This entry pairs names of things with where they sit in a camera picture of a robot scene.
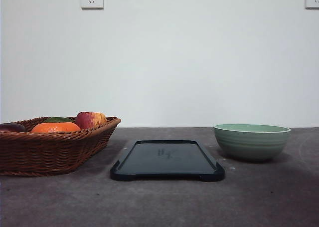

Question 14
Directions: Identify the green ceramic bowl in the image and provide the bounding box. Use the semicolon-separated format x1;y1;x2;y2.
213;123;291;162

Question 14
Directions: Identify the green fruit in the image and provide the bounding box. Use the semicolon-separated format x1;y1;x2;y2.
44;117;74;123

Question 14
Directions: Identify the orange tangerine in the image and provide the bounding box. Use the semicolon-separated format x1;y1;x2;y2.
31;122;81;133

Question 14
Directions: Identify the red yellow apple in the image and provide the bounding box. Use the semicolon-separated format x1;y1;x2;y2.
75;111;107;129

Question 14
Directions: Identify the brown wicker basket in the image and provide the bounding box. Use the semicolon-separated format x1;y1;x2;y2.
0;117;121;177

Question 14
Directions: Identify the dark blue rectangular tray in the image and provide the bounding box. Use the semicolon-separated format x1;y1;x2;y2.
111;140;225;182

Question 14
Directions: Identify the dark purple fruit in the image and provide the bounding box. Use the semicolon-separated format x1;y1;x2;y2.
0;123;25;132

